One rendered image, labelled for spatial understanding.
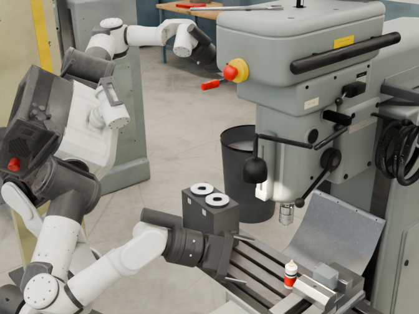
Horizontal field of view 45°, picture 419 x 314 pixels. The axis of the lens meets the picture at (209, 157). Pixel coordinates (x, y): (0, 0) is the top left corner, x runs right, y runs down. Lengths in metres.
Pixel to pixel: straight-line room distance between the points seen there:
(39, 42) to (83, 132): 1.52
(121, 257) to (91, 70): 0.65
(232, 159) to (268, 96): 2.22
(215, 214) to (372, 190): 0.57
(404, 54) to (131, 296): 2.20
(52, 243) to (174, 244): 0.29
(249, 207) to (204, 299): 0.89
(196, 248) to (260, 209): 2.60
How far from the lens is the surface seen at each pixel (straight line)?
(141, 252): 1.16
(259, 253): 1.95
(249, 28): 1.26
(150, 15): 8.90
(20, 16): 2.84
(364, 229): 1.96
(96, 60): 1.60
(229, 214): 1.87
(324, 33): 1.33
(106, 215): 4.04
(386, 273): 2.07
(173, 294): 3.23
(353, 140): 1.61
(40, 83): 1.45
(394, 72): 1.72
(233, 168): 3.62
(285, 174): 1.49
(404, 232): 2.01
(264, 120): 1.48
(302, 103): 1.34
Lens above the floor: 2.13
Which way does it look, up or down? 26 degrees down
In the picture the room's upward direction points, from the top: 1 degrees counter-clockwise
